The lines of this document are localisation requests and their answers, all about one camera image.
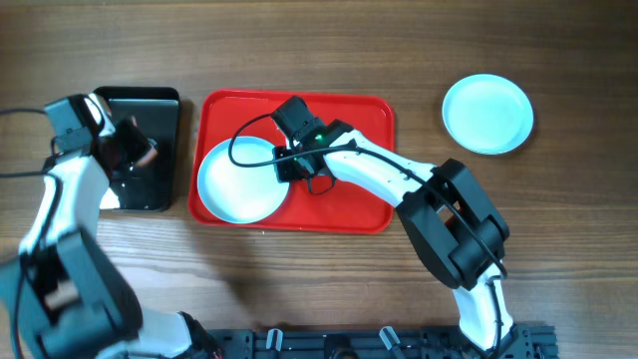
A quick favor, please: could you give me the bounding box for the red plastic tray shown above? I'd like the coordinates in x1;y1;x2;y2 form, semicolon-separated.
187;89;395;234

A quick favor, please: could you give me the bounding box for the right black cable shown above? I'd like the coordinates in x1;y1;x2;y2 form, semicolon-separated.
227;113;508;358

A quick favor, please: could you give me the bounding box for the green and orange sponge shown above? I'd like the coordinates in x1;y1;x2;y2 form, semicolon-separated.
129;116;159;170

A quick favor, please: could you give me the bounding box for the light blue plate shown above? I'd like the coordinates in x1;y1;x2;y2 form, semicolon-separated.
442;74;534;156
195;137;289;224

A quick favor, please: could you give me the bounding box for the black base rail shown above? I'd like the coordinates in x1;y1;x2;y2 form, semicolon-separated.
209;324;559;359

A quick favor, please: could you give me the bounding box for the black rectangular tray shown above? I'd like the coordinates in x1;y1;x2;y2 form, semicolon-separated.
95;86;181;211

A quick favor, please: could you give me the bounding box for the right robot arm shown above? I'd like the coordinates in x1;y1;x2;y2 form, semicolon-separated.
271;96;513;358

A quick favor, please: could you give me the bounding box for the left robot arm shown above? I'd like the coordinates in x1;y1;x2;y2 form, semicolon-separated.
1;93;223;358

